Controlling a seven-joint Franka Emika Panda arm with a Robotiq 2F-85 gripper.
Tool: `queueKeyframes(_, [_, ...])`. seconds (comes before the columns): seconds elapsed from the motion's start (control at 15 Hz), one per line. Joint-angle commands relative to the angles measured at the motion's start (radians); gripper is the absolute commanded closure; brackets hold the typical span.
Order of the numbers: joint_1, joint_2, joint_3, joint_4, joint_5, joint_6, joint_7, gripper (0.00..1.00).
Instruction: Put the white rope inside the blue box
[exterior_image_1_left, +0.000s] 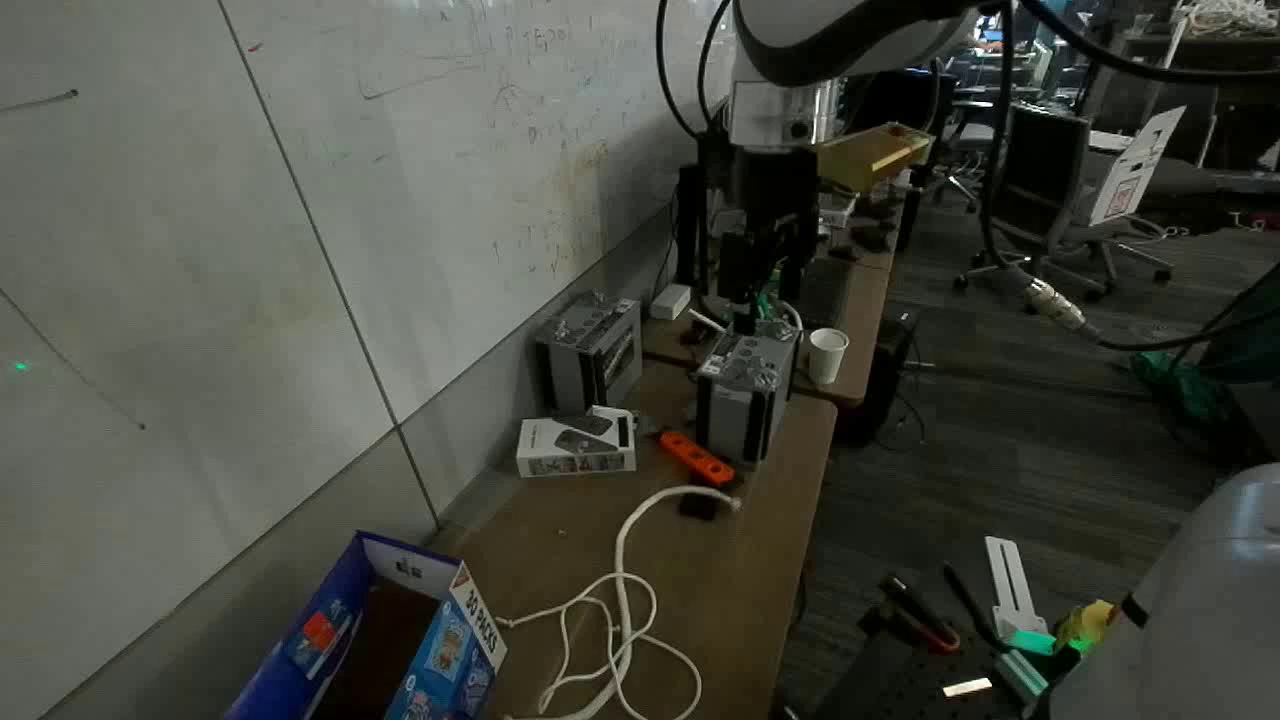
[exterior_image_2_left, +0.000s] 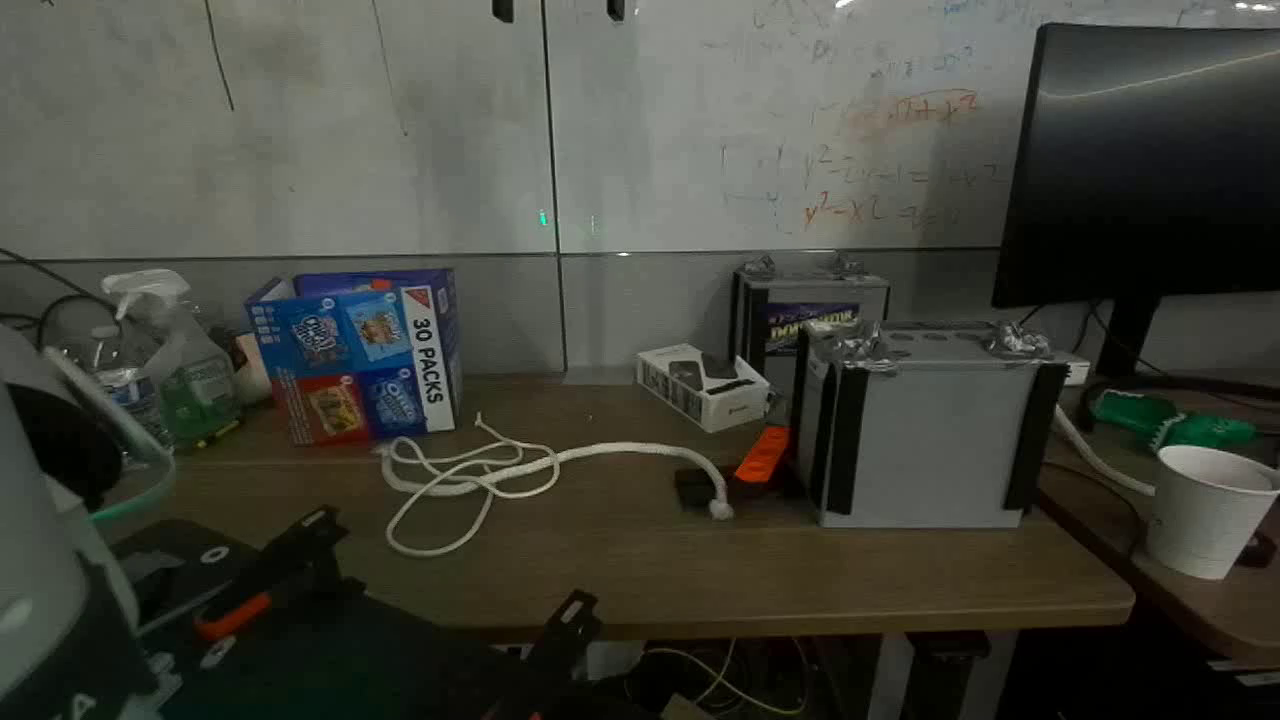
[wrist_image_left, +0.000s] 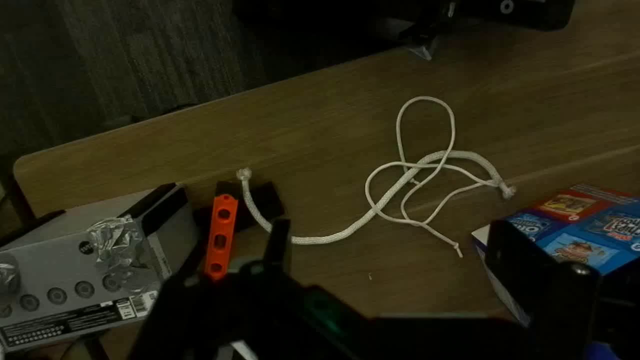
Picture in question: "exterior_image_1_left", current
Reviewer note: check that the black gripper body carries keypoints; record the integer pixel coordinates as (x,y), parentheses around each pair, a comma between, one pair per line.
(779,237)

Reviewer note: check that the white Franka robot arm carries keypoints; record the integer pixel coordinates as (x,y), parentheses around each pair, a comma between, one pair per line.
(811,42)

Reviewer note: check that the yellow flat box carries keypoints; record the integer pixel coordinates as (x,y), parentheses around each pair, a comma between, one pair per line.
(871,157)

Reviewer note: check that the grey metal box rear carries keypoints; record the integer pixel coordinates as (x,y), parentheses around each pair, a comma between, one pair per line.
(591,354)

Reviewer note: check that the blue cardboard box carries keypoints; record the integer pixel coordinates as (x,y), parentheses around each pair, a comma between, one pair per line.
(388,635)

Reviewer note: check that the white power adapter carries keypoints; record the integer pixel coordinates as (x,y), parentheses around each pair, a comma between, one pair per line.
(669,301)

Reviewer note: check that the white paper cup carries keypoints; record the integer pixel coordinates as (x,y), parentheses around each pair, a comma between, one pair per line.
(827,354)

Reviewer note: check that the orange rectangular block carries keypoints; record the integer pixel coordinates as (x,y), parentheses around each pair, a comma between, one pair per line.
(698,457)

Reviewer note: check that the black office chair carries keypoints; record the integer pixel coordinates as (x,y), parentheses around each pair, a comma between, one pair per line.
(1040,212)

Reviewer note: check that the small black block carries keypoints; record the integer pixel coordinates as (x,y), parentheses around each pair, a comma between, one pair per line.
(698,507)

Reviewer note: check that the black tool with orange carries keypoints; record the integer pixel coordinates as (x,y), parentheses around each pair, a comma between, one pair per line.
(922,616)

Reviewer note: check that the white plastic bracket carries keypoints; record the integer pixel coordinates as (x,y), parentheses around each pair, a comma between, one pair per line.
(1015,594)

